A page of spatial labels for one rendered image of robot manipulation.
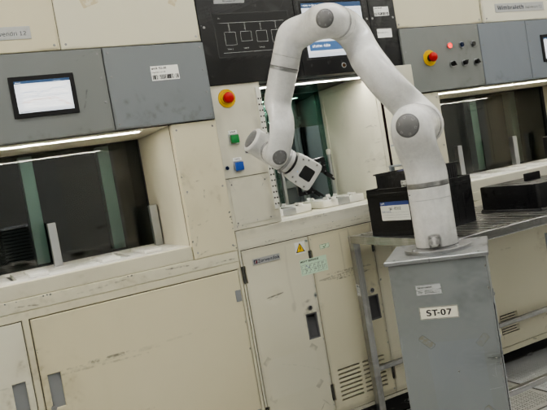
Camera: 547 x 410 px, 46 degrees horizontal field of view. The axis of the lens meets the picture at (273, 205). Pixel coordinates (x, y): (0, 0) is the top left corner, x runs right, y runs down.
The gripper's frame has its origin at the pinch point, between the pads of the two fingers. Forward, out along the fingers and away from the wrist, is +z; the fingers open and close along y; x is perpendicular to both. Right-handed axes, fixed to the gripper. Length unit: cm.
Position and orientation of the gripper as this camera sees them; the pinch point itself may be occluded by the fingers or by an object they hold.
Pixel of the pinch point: (324, 185)
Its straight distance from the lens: 222.2
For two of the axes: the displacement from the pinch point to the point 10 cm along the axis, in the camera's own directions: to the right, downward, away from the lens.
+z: 7.8, 4.5, 4.4
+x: -3.5, -2.7, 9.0
